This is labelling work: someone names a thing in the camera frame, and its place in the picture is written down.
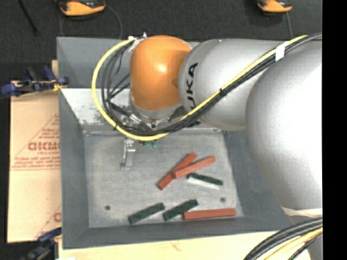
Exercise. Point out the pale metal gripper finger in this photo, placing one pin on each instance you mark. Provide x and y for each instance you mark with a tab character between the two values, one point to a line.
124	156
131	157

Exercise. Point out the grey metal bin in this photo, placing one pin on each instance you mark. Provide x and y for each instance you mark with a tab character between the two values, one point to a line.
108	177

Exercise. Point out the red-brown flat block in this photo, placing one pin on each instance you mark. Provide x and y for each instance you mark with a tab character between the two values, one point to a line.
195	166
169	179
208	214

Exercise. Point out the brown cardboard board red print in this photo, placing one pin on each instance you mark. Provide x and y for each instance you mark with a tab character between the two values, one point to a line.
32	177

